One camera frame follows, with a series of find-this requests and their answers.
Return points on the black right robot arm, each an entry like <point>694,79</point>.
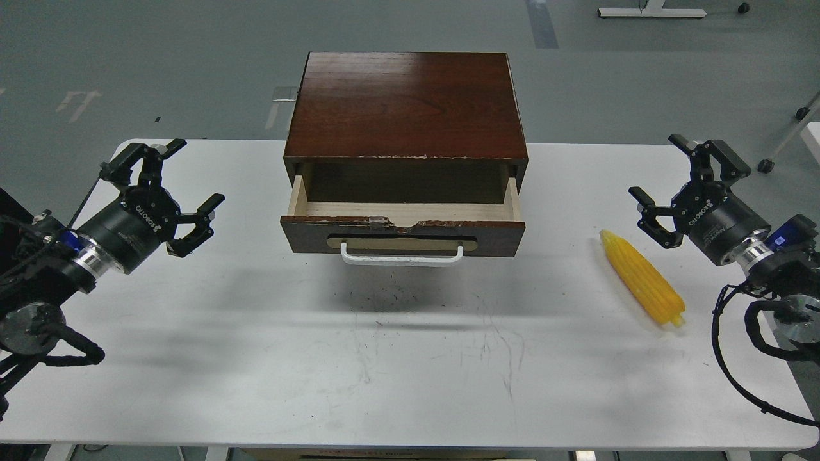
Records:
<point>780,265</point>

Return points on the yellow corn cob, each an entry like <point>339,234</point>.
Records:
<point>647,285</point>

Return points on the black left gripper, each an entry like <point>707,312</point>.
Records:
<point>144,216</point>

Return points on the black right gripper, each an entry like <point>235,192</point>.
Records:
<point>705,209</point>

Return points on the white stand base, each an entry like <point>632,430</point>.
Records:
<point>652,10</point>

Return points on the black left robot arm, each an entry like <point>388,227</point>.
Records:
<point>45,262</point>

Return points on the dark wooden cabinet box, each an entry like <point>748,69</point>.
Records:
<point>415,106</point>

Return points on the wooden drawer with white handle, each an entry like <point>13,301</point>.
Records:
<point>403,233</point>

